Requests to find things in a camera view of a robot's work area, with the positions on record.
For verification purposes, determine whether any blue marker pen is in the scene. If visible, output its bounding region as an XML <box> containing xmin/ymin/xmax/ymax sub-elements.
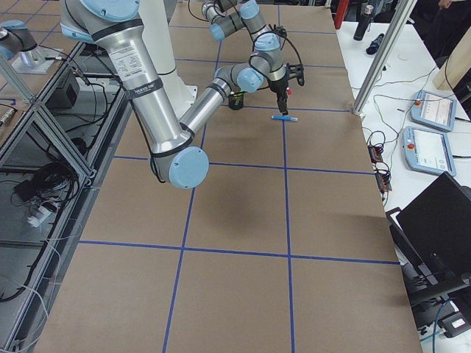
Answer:
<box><xmin>271</xmin><ymin>115</ymin><xmax>298</xmax><ymax>122</ymax></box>

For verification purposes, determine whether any far teach pendant tablet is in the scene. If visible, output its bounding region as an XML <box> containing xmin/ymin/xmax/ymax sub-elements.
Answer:
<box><xmin>411</xmin><ymin>90</ymin><xmax>457</xmax><ymax>132</ymax></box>

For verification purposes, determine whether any green marker pen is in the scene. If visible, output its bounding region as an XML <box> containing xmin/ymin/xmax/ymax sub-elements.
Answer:
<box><xmin>235</xmin><ymin>91</ymin><xmax>244</xmax><ymax>105</ymax></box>

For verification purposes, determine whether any black water bottle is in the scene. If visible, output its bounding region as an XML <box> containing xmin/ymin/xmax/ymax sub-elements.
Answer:
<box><xmin>353</xmin><ymin>4</ymin><xmax>374</xmax><ymax>41</ymax></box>

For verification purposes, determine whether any aluminium frame post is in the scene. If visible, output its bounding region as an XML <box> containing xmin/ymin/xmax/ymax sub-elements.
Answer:
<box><xmin>351</xmin><ymin>0</ymin><xmax>417</xmax><ymax>116</ymax></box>

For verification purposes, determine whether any black laptop on stand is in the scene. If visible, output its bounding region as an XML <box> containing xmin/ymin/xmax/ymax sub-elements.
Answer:
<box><xmin>397</xmin><ymin>172</ymin><xmax>470</xmax><ymax>276</ymax></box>

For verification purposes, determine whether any folded blue umbrella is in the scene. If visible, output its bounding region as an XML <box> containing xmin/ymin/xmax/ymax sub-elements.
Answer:
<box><xmin>365</xmin><ymin>33</ymin><xmax>384</xmax><ymax>55</ymax></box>

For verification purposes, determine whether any near teach pendant tablet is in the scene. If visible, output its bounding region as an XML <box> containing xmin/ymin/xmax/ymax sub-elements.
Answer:
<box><xmin>403</xmin><ymin>126</ymin><xmax>456</xmax><ymax>177</ymax></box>

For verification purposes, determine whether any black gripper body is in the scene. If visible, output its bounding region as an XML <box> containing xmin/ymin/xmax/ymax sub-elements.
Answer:
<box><xmin>268</xmin><ymin>78</ymin><xmax>288</xmax><ymax>103</ymax></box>

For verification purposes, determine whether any teach pendant tablet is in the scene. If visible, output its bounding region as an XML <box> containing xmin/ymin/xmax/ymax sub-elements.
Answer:
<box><xmin>411</xmin><ymin>90</ymin><xmax>457</xmax><ymax>132</ymax></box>
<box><xmin>403</xmin><ymin>126</ymin><xmax>456</xmax><ymax>177</ymax></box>

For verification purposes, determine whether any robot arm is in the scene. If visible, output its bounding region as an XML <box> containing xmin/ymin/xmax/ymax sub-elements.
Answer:
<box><xmin>60</xmin><ymin>1</ymin><xmax>288</xmax><ymax>189</ymax></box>
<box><xmin>201</xmin><ymin>1</ymin><xmax>275</xmax><ymax>48</ymax></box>

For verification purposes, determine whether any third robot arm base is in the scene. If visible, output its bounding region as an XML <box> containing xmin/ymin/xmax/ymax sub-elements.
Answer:
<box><xmin>1</xmin><ymin>20</ymin><xmax>55</xmax><ymax>74</ymax></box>

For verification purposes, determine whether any black mesh pen cup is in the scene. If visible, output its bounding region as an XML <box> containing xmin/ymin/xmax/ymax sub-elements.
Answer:
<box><xmin>228</xmin><ymin>91</ymin><xmax>244</xmax><ymax>110</ymax></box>

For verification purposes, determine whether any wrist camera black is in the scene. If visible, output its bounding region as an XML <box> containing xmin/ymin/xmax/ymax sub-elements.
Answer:
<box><xmin>286</xmin><ymin>63</ymin><xmax>305</xmax><ymax>87</ymax></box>

